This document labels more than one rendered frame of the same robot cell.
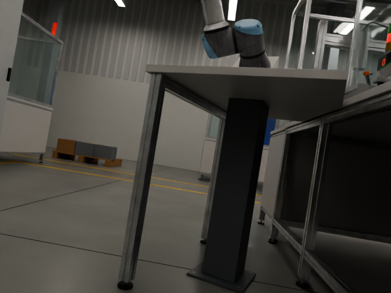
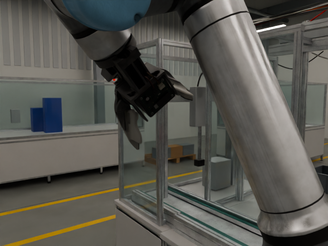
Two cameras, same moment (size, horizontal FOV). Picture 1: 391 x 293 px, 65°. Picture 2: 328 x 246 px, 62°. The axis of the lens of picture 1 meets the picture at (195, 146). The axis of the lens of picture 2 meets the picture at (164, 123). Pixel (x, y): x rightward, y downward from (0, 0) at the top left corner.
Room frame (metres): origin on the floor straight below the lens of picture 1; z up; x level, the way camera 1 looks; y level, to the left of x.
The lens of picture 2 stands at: (1.05, 0.34, 1.65)
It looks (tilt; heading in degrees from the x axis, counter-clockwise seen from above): 5 degrees down; 320
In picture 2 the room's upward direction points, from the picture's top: straight up
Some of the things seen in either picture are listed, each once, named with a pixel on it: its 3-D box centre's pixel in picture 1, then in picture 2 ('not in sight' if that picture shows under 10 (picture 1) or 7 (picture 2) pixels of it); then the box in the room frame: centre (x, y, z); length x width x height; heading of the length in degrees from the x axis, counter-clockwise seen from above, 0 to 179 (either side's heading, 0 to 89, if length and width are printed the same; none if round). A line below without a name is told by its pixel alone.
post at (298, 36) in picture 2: not in sight; (294, 136); (1.65, -1.00, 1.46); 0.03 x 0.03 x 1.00; 87
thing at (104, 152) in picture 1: (89, 152); not in sight; (6.54, 2.21, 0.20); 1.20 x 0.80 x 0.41; 86
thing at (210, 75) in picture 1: (260, 100); not in sight; (1.43, -0.27, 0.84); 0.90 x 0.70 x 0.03; 156
